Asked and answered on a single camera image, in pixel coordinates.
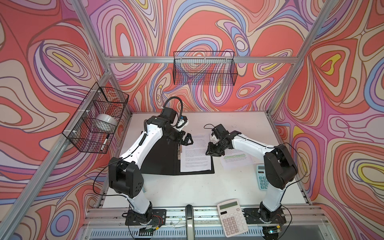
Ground metal folder lever clip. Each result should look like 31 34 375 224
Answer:
177 145 182 161

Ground printed paper sheet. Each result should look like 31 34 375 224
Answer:
180 133 212 173

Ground blue clip folder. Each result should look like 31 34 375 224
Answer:
141 136 215 176

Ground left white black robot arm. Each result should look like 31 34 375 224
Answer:
108 116 193 215

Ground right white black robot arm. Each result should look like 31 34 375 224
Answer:
206 124 298 223

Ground teal calculator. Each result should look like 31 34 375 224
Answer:
256 164 269 191

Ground black white marker pen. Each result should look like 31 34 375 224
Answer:
100 134 110 152

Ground white desktop calculator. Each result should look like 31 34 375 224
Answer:
217 199 249 238

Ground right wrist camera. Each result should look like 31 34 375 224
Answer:
210 134 219 144

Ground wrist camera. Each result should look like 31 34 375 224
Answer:
160 107 188 130
210 134 219 144

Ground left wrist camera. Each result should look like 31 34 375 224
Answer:
160 107 188 130

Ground black wire basket back wall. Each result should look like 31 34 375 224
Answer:
173 50 238 86

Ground black wire basket wall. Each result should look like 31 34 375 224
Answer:
173 50 238 86
63 83 129 154

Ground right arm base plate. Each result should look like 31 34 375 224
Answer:
243 207 287 225

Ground black wire basket left wall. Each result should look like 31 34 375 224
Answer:
63 83 129 154

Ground black centre post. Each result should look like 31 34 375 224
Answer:
185 205 195 240

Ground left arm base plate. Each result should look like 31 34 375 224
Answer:
122 209 167 227

